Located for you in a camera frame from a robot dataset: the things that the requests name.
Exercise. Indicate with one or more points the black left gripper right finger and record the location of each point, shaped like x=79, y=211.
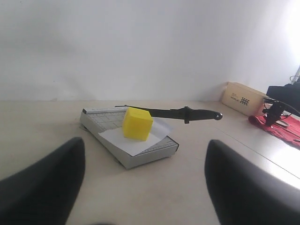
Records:
x=244, y=194

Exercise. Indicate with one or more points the black cutter blade arm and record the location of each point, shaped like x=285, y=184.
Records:
x=187, y=114

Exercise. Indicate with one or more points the grey paper cutter base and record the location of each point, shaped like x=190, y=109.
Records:
x=105, y=125

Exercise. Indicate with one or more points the white paper sheet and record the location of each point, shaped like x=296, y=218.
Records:
x=133, y=147

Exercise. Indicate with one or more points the red cloth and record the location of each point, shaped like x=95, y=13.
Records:
x=290, y=135

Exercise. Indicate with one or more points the yellow foam cube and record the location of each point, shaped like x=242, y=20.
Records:
x=137, y=124

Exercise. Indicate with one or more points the cardboard box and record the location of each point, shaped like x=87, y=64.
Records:
x=243, y=99

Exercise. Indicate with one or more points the black tripod stand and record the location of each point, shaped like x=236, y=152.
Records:
x=282, y=98

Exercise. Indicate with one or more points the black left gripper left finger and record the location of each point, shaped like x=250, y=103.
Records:
x=44, y=193

